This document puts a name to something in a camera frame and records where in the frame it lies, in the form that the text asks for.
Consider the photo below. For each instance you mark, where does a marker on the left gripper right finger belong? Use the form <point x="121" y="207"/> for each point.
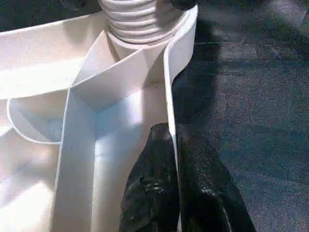
<point x="207" y="193"/>

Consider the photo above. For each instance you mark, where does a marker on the white plastic table leg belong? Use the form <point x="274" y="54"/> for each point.
<point x="135" y="24"/>

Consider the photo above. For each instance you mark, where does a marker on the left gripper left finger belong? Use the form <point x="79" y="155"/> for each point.
<point x="152" y="188"/>

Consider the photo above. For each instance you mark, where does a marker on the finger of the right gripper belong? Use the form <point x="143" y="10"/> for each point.
<point x="183" y="3"/>

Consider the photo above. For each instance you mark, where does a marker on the white plastic table top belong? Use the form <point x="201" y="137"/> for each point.
<point x="84" y="108"/>

